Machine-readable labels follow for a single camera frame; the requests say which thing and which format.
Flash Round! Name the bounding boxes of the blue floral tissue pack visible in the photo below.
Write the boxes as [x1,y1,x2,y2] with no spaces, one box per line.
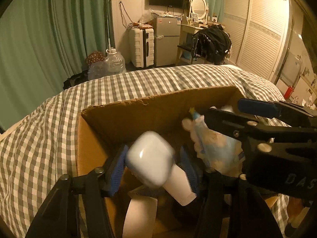
[182,108,244,177]

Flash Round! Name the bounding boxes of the silver mini fridge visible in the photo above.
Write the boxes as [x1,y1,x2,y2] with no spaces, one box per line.
[154,17,180,67]

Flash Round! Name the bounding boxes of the white plush toy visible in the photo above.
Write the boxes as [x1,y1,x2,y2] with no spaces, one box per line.
[210,105,234,113]

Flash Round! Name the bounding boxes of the wooden dressing table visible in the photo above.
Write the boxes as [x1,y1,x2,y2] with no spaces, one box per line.
[176,21,226,65]

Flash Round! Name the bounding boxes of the grey checkered bed cover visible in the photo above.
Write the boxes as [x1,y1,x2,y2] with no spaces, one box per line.
[1,64,283,237]

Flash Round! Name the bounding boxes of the black tape roll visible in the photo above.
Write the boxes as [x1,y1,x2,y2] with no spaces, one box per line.
[122,191,158,238]

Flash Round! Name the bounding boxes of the white louvered wardrobe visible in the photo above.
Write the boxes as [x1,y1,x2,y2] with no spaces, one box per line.
[222,0,290,80]

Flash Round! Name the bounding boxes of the red fire extinguisher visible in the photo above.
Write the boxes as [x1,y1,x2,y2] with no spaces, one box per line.
[284,86,294,100]

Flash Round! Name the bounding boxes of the cardboard box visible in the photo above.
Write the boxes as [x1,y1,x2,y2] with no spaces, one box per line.
[75,85,281,238]

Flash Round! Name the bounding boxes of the oval white vanity mirror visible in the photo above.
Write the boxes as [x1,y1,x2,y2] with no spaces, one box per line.
[191,0,208,20]

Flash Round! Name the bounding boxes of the black clothes on chair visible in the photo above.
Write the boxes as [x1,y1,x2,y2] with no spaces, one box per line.
[191,24,232,65]

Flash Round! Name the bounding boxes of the large clear water jug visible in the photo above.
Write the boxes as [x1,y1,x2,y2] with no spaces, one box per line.
[105,47,126,75]

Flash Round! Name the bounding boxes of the brown patterned bag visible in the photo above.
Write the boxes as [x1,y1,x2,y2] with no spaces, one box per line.
[85,51,105,67]

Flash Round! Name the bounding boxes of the white earbuds case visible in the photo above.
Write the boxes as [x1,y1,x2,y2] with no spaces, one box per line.
[125,131,175,188]

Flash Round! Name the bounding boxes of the large green curtain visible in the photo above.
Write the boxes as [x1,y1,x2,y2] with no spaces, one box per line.
[1,0,114,129]

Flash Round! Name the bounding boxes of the white bottle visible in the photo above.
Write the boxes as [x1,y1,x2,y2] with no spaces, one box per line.
[163,164,197,206]

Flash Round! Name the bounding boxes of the white suitcase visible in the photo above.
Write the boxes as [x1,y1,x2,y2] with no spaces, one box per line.
[129,28,154,68]

